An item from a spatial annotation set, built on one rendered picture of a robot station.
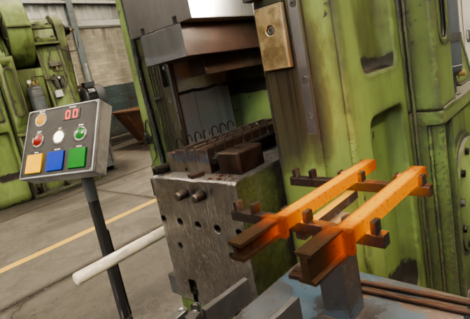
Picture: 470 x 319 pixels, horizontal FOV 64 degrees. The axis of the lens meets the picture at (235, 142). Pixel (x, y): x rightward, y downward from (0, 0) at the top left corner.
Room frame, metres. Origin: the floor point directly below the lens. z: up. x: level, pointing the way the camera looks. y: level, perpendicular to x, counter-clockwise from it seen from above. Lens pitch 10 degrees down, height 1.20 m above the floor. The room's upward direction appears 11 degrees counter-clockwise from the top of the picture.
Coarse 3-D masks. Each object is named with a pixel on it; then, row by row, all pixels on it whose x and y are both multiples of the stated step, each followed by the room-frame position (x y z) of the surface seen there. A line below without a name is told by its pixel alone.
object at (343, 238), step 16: (400, 176) 0.68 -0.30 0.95; (416, 176) 0.67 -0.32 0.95; (384, 192) 0.62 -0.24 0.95; (400, 192) 0.62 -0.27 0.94; (368, 208) 0.56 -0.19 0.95; (384, 208) 0.57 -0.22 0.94; (352, 224) 0.52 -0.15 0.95; (368, 224) 0.53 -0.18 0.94; (320, 240) 0.47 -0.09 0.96; (336, 240) 0.49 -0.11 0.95; (352, 240) 0.48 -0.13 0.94; (304, 256) 0.44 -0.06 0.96; (320, 256) 0.46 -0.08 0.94; (336, 256) 0.48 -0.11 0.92; (304, 272) 0.44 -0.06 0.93; (320, 272) 0.45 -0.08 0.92
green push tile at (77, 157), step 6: (72, 150) 1.37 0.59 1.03; (78, 150) 1.36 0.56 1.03; (84, 150) 1.35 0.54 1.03; (72, 156) 1.36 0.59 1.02; (78, 156) 1.35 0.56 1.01; (84, 156) 1.34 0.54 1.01; (72, 162) 1.34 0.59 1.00; (78, 162) 1.33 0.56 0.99; (84, 162) 1.33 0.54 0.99; (72, 168) 1.34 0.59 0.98
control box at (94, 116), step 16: (32, 112) 1.54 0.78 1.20; (48, 112) 1.50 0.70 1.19; (64, 112) 1.47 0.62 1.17; (80, 112) 1.44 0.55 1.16; (96, 112) 1.41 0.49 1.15; (32, 128) 1.50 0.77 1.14; (48, 128) 1.47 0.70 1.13; (64, 128) 1.44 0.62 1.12; (96, 128) 1.38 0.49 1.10; (32, 144) 1.46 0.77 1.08; (48, 144) 1.43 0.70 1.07; (64, 144) 1.40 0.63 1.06; (80, 144) 1.37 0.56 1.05; (96, 144) 1.36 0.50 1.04; (64, 160) 1.37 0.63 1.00; (96, 160) 1.34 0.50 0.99; (32, 176) 1.39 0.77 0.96; (48, 176) 1.37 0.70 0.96; (64, 176) 1.38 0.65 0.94; (80, 176) 1.38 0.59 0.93
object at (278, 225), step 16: (368, 160) 0.82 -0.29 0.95; (336, 176) 0.75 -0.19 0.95; (352, 176) 0.75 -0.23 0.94; (320, 192) 0.68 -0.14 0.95; (336, 192) 0.70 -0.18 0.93; (288, 208) 0.63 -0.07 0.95; (304, 208) 0.63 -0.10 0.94; (256, 224) 0.58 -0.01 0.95; (272, 224) 0.57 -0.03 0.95; (288, 224) 0.59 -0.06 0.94; (240, 240) 0.53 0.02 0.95; (256, 240) 0.55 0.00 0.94; (272, 240) 0.56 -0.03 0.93; (240, 256) 0.53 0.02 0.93
